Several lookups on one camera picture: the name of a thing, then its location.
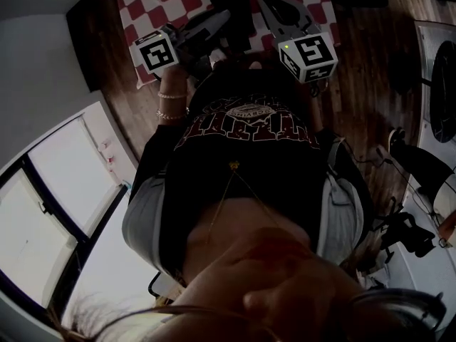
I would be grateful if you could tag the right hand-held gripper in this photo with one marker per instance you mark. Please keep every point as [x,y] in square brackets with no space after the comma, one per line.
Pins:
[313,56]

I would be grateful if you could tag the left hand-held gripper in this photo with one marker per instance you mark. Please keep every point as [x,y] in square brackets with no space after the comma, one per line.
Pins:
[156,52]

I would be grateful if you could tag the black telephone base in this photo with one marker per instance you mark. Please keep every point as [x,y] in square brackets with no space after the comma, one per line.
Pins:
[231,9]

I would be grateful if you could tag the person's left forearm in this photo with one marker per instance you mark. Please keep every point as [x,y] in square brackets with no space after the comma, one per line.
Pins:
[172,84]

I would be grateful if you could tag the black round stool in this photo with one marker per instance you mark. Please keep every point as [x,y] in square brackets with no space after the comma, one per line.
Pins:
[443,91]

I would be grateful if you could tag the black printed t-shirt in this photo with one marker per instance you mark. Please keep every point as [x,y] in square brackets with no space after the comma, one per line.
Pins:
[249,176]

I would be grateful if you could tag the dark-framed window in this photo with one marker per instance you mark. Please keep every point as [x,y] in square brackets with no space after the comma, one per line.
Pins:
[71,162]

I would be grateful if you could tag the grey open jacket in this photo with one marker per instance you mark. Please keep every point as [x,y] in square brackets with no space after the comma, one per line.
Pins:
[142,219]

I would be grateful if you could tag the black stand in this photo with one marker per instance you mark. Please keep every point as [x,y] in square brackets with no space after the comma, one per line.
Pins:
[406,232]

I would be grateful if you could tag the person's face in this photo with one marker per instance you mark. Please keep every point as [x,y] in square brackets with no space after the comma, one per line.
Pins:
[285,290]

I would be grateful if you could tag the thin-framed eyeglasses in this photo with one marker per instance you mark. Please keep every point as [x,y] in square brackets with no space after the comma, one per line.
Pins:
[409,312]

